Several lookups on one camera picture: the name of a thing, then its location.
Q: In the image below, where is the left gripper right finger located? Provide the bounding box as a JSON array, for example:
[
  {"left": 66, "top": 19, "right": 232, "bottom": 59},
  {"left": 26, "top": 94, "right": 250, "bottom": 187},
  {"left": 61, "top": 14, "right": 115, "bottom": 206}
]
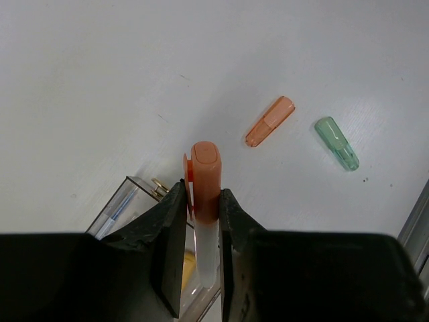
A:
[{"left": 219, "top": 189, "right": 428, "bottom": 321}]

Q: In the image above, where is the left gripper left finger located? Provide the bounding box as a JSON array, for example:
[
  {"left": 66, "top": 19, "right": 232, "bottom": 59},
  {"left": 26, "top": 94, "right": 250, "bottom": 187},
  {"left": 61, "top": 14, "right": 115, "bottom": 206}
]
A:
[{"left": 1, "top": 181, "right": 187, "bottom": 321}]

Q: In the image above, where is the blue thin pen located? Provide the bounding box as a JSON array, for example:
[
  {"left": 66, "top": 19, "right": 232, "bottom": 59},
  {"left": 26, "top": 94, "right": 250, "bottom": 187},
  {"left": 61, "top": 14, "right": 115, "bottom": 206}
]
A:
[{"left": 95, "top": 189, "right": 137, "bottom": 239}]

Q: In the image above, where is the orange capped clear marker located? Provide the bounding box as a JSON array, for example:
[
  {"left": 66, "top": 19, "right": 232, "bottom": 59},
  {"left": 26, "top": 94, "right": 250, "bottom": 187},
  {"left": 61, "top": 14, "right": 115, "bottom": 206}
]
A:
[{"left": 183, "top": 141, "right": 222, "bottom": 288}]

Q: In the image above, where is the orange pink highlighter marker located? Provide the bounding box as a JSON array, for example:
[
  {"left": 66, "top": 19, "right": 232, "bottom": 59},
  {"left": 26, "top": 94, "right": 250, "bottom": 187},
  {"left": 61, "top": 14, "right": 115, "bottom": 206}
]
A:
[{"left": 181, "top": 250, "right": 196, "bottom": 291}]

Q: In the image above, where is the clear drawer organizer middle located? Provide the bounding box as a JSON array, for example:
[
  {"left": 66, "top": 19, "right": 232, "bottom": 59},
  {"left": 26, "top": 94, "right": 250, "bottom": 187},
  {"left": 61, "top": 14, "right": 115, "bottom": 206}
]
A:
[{"left": 176, "top": 221, "right": 221, "bottom": 321}]

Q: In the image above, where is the clear drawer organizer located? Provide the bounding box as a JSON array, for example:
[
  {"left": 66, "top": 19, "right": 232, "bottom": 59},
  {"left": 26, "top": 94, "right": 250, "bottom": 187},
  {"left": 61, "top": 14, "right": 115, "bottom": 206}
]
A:
[
  {"left": 176, "top": 221, "right": 221, "bottom": 321},
  {"left": 86, "top": 176, "right": 170, "bottom": 239}
]

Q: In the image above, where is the clear drawer organizer far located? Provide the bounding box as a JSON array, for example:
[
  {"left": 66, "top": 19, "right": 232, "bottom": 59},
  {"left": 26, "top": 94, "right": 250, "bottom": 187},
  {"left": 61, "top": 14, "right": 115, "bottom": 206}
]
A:
[{"left": 86, "top": 176, "right": 170, "bottom": 239}]

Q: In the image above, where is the green translucent cap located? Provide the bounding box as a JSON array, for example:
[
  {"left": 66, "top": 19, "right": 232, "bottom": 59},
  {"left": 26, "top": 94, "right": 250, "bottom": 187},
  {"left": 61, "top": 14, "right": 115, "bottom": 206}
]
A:
[{"left": 314, "top": 117, "right": 359, "bottom": 172}]

